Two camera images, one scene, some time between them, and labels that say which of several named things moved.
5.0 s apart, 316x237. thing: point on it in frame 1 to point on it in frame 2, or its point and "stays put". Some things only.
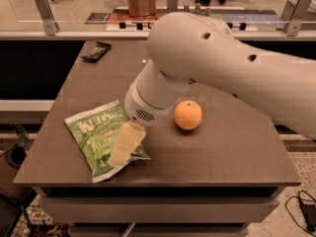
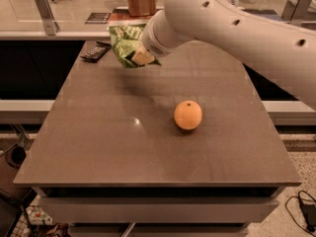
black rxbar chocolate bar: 99,50 stays put
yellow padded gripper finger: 129,137 to 143,57
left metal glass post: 44,10 stays put
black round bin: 15,156 stays put
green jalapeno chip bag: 95,132 to 127,39
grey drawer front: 159,209 stays put
